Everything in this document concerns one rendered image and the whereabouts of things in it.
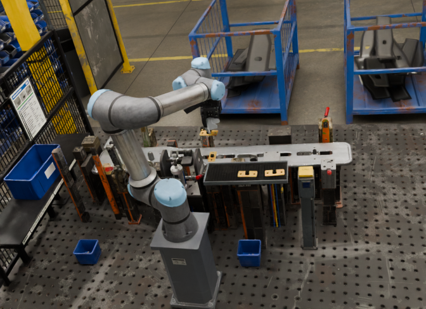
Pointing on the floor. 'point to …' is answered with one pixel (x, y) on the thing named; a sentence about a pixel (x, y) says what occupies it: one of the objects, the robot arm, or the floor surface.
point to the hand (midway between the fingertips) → (208, 129)
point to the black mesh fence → (44, 125)
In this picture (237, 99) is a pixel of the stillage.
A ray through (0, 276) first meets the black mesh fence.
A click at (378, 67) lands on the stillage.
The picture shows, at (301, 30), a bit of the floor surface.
